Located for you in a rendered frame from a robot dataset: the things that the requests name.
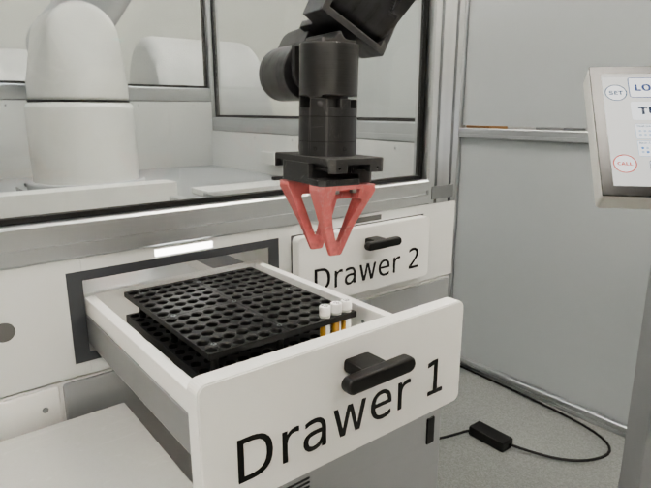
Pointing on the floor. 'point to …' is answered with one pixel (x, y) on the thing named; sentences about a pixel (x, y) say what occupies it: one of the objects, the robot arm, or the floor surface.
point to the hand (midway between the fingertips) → (325, 244)
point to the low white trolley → (90, 455)
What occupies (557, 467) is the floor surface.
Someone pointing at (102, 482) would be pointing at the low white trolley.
